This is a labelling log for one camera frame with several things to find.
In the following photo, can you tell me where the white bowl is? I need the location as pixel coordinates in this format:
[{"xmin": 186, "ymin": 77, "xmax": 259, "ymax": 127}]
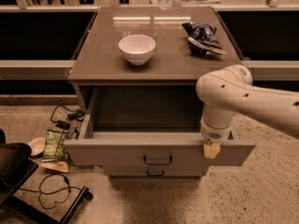
[{"xmin": 119, "ymin": 35, "xmax": 156, "ymax": 65}]

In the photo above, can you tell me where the black chair base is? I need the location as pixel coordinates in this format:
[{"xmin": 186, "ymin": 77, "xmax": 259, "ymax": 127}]
[{"xmin": 0, "ymin": 130, "xmax": 93, "ymax": 224}]

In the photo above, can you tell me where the black cable on floor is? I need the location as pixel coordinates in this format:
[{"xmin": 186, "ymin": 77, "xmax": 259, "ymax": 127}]
[{"xmin": 19, "ymin": 173, "xmax": 82, "ymax": 210}]

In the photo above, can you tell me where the green chip bag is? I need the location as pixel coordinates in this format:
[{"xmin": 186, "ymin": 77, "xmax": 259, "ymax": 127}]
[{"xmin": 42, "ymin": 130, "xmax": 68, "ymax": 161}]

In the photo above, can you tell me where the blue chip bag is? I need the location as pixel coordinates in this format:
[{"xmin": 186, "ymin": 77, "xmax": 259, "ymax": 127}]
[{"xmin": 181, "ymin": 22, "xmax": 226, "ymax": 55}]

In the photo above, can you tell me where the grey top drawer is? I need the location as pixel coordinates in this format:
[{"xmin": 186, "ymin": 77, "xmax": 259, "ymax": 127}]
[{"xmin": 64, "ymin": 87, "xmax": 256, "ymax": 167}]

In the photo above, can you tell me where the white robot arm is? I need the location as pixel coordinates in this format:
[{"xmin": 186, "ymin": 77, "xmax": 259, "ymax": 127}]
[{"xmin": 195, "ymin": 64, "xmax": 299, "ymax": 159}]

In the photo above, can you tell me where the grey drawer cabinet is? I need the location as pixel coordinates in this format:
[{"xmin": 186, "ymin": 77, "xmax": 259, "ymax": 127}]
[{"xmin": 66, "ymin": 6, "xmax": 251, "ymax": 181}]

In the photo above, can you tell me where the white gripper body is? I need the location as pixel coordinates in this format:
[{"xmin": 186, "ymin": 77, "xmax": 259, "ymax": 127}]
[{"xmin": 200, "ymin": 120, "xmax": 231, "ymax": 143}]

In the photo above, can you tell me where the white plate on floor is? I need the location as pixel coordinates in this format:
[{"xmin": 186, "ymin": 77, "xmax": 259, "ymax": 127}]
[{"xmin": 28, "ymin": 137, "xmax": 46, "ymax": 156}]

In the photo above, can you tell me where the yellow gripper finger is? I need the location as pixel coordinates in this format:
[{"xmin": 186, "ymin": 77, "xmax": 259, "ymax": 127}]
[{"xmin": 203, "ymin": 141, "xmax": 221, "ymax": 159}]

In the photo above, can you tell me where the yellow snack bag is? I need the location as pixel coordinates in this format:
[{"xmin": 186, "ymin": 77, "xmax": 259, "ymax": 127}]
[{"xmin": 40, "ymin": 161, "xmax": 69, "ymax": 174}]

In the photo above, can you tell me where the black power adapter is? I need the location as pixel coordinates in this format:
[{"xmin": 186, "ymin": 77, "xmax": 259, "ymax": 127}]
[{"xmin": 55, "ymin": 119, "xmax": 71, "ymax": 130}]

